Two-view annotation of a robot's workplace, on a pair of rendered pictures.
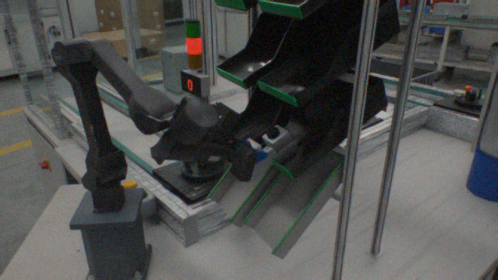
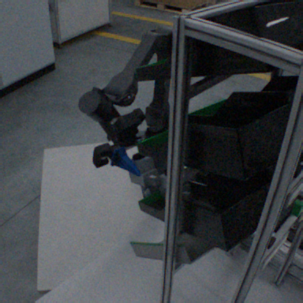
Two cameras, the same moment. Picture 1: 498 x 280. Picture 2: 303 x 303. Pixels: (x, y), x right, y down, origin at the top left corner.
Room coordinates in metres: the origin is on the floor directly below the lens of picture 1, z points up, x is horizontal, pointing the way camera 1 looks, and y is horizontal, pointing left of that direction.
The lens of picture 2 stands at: (0.67, -0.64, 1.79)
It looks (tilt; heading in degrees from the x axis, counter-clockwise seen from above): 38 degrees down; 85
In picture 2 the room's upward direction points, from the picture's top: straight up
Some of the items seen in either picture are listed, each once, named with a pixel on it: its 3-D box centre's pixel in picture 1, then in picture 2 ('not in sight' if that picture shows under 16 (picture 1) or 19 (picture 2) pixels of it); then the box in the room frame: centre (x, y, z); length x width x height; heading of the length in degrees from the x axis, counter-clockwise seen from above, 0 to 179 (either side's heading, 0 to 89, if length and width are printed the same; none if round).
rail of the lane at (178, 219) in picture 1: (124, 170); not in sight; (1.24, 0.45, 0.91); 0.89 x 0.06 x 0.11; 40
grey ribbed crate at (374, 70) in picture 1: (380, 83); not in sight; (2.93, -1.01, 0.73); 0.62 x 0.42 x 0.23; 40
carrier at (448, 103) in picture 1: (473, 95); not in sight; (1.78, -1.05, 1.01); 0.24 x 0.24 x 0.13; 40
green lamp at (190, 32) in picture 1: (193, 30); not in sight; (1.35, 0.18, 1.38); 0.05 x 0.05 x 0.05
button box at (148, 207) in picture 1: (130, 194); not in sight; (1.05, 0.37, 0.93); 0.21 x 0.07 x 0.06; 40
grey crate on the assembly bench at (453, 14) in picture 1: (450, 10); not in sight; (5.87, -2.84, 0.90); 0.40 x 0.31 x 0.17; 50
